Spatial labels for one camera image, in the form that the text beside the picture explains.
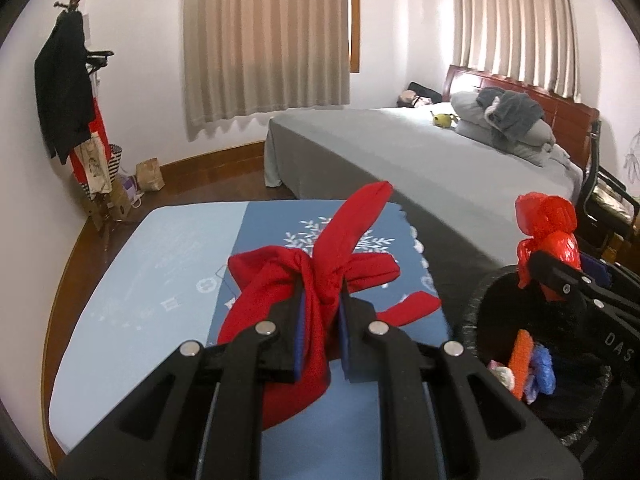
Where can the beige tote bag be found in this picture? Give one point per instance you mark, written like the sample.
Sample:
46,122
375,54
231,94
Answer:
91,156

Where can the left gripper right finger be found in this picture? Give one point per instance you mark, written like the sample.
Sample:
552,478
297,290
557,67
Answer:
443,415

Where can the red hanging bag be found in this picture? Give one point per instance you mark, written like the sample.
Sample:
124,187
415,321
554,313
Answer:
97,125

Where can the blue patterned table cloth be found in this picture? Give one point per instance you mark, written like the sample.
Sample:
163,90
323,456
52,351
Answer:
171,283

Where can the grey folded duvet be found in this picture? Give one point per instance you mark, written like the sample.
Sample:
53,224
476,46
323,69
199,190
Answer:
536,148

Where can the orange foam net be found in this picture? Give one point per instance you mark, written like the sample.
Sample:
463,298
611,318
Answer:
519,361

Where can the brown paper bag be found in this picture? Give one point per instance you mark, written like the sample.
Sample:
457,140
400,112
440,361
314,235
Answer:
149,176

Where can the left beige curtain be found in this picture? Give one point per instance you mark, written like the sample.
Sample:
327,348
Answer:
243,57

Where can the blue plastic bag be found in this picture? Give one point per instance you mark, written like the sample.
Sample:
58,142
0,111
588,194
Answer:
541,377

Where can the red plastic bag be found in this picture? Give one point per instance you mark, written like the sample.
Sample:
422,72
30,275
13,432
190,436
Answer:
549,222

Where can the beige curtain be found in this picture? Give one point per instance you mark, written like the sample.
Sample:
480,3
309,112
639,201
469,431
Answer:
243,57
530,41

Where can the black trash bin with bag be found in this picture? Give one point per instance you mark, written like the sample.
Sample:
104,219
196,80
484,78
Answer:
496,311

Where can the black metal chair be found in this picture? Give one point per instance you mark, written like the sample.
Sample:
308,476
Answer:
608,216

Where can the pink bag on bed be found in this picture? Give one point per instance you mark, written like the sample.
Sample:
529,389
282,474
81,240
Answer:
417,95

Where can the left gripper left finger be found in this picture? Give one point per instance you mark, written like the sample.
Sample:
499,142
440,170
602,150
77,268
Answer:
198,415

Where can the bed with grey sheet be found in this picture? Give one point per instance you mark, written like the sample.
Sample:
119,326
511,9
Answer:
459,194

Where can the black hanging coat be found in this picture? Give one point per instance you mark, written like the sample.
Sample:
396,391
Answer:
63,88

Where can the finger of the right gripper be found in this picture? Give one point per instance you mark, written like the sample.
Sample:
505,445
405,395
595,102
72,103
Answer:
595,269
558,281

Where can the right beige curtain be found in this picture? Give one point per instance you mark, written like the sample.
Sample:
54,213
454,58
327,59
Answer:
530,41

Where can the pink cloth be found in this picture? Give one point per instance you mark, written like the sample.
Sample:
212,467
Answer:
503,373

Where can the dark grey blanket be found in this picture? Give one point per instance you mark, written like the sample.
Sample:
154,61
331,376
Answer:
511,113

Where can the striped basket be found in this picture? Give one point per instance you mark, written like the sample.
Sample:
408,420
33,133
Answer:
113,163

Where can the yellow plush toy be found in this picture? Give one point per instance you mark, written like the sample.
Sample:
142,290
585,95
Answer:
445,121

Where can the red wooden headboard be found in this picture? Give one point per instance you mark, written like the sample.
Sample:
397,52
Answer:
571,122

